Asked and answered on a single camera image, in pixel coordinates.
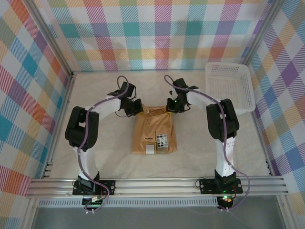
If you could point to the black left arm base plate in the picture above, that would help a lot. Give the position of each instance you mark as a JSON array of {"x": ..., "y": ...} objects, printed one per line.
[{"x": 108, "y": 186}]

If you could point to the tan t-shirt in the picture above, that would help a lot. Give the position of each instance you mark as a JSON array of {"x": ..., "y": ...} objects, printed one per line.
[{"x": 147, "y": 128}]

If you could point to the aluminium side frame rail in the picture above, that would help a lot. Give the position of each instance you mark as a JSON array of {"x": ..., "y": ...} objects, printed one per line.
[
  {"x": 265, "y": 148},
  {"x": 64, "y": 105}
]

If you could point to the small control circuit board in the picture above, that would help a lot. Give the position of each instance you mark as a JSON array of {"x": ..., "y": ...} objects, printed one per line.
[
  {"x": 91, "y": 204},
  {"x": 226, "y": 201}
]

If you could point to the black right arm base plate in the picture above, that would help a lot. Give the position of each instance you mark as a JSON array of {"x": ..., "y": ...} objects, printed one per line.
[{"x": 207, "y": 186}]

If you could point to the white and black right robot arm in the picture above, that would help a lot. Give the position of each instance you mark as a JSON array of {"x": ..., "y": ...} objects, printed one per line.
[{"x": 225, "y": 155}]

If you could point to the white perforated plastic basket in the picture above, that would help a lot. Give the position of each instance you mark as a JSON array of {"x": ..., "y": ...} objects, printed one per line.
[{"x": 228, "y": 83}]

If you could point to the aluminium frame post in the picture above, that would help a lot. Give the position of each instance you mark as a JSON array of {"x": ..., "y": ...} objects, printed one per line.
[
  {"x": 47, "y": 35},
  {"x": 262, "y": 31},
  {"x": 287, "y": 214},
  {"x": 28, "y": 217}
]

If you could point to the aluminium mounting beam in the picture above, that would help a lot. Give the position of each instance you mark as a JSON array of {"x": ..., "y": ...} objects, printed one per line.
[{"x": 155, "y": 187}]

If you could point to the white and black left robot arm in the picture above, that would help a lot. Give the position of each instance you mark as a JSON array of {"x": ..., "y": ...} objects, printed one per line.
[{"x": 107, "y": 107}]

